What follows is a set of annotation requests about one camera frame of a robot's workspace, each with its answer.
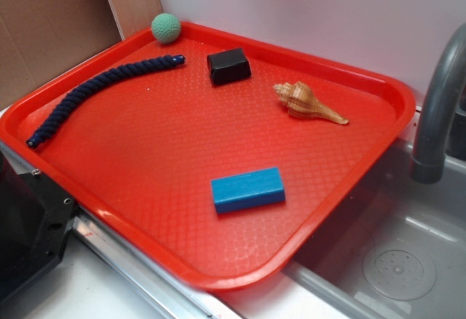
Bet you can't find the brown cardboard panel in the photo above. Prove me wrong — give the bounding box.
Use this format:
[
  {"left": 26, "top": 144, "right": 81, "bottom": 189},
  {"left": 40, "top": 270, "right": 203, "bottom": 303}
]
[{"left": 1, "top": 0, "right": 162, "bottom": 109}]

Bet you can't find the blue rectangular block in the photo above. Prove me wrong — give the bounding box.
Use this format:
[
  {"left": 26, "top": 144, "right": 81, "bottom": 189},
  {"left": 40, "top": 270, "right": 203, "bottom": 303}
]
[{"left": 211, "top": 168, "right": 285, "bottom": 213}]

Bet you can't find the red plastic tray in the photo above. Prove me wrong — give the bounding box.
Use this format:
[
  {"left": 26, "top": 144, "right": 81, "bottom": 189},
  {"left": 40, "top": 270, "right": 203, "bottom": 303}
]
[{"left": 1, "top": 23, "right": 416, "bottom": 292}]

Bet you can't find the metal rail strip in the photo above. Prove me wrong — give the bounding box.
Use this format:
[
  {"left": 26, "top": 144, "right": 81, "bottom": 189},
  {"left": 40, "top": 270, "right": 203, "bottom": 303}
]
[{"left": 0, "top": 140, "right": 234, "bottom": 319}]

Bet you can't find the grey faucet spout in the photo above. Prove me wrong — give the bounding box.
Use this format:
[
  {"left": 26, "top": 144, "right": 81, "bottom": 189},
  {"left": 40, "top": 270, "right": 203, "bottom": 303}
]
[{"left": 410, "top": 25, "right": 465, "bottom": 184}]

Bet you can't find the grey plastic sink basin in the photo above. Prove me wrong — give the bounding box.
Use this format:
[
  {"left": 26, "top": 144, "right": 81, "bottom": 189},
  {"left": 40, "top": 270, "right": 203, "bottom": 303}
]
[{"left": 284, "top": 141, "right": 465, "bottom": 318}]

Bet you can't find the dark blue twisted rope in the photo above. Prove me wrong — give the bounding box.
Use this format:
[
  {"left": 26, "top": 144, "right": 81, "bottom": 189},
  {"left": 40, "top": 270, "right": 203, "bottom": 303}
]
[{"left": 25, "top": 53, "right": 186, "bottom": 149}]

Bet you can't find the black rectangular block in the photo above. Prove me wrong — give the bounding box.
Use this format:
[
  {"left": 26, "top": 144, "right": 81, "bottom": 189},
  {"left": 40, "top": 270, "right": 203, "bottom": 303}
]
[{"left": 207, "top": 47, "right": 252, "bottom": 86}]

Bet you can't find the green dimpled ball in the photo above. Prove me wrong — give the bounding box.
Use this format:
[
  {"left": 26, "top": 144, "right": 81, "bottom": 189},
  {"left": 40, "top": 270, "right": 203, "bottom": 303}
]
[{"left": 151, "top": 13, "right": 181, "bottom": 44}]

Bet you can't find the striped brown conch shell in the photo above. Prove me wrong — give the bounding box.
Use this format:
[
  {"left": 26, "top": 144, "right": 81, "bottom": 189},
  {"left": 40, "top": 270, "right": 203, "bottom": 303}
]
[{"left": 272, "top": 82, "right": 349, "bottom": 125}]

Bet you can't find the black box with screws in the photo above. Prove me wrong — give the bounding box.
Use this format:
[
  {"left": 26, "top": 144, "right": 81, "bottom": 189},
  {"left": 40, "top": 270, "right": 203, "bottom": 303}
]
[{"left": 1, "top": 155, "right": 76, "bottom": 304}]

